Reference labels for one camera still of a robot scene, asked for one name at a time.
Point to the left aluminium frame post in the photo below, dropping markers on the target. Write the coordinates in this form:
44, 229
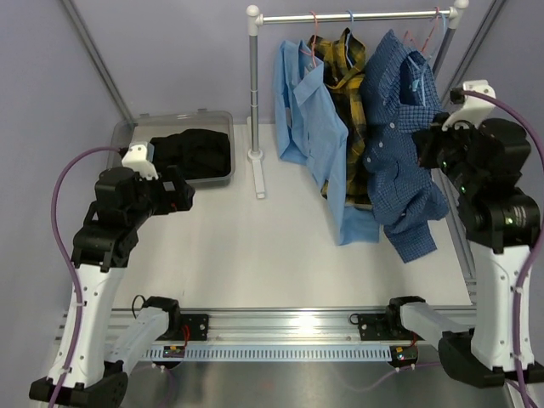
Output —
83, 33

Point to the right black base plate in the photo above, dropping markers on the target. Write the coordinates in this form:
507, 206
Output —
378, 326

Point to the pink wire hanger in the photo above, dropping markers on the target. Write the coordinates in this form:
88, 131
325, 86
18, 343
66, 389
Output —
425, 38
314, 34

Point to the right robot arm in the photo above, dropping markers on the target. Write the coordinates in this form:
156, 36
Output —
502, 225

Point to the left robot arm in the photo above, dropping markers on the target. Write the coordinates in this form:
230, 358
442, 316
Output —
86, 373

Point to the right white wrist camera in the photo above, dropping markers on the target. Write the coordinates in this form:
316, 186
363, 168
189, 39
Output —
472, 97

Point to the light blue shirt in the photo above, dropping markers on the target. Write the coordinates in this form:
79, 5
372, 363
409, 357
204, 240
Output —
309, 132

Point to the metal clothes rack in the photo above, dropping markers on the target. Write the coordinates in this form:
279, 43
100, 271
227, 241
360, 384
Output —
451, 16

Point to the blue hanger for checked shirt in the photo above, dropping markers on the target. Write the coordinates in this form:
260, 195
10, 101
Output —
420, 60

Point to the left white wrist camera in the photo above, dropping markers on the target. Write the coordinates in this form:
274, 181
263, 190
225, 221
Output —
139, 159

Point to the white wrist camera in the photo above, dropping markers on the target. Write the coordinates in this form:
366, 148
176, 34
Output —
139, 159
472, 97

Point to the clear plastic storage bin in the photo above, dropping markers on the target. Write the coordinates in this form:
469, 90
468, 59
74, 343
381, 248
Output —
146, 128

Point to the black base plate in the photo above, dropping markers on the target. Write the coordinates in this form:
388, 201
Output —
196, 325
378, 326

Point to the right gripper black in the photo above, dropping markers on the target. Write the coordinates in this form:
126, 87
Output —
428, 139

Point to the dark blue checked shirt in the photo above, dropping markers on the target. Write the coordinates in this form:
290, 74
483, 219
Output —
403, 195

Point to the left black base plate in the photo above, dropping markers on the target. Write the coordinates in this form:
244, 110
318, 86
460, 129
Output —
196, 325

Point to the slotted cable duct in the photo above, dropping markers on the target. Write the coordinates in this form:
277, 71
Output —
272, 353

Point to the right aluminium frame post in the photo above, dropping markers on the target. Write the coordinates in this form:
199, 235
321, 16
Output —
493, 12

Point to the aluminium frame post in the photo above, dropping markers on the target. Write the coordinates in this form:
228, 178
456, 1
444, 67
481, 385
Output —
493, 12
83, 33

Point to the black shirt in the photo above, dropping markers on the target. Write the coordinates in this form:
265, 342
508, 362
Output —
199, 153

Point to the blue hanger for plaid shirt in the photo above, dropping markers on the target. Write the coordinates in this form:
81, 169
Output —
349, 61

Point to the aluminium mounting rail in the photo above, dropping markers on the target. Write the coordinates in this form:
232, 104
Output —
282, 326

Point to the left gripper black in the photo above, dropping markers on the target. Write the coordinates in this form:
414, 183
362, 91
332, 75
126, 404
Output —
177, 200

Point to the yellow plaid shirt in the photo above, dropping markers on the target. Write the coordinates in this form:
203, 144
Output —
344, 87

